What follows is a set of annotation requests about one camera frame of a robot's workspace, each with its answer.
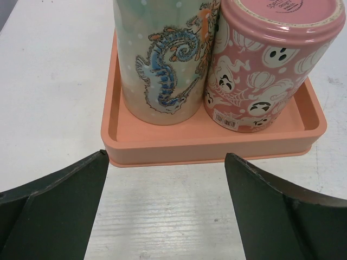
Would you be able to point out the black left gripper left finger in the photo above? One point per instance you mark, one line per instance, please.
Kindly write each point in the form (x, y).
(52, 217)

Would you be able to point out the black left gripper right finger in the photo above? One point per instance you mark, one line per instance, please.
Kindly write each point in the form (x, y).
(278, 219)

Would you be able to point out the pink ghost pumpkin mug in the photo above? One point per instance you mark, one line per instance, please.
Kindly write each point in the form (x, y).
(263, 52)

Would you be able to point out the cream seahorse mug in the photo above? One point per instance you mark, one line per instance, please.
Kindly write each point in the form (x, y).
(164, 49)

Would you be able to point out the salmon plastic tray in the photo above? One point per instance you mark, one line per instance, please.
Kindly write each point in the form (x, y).
(131, 142)

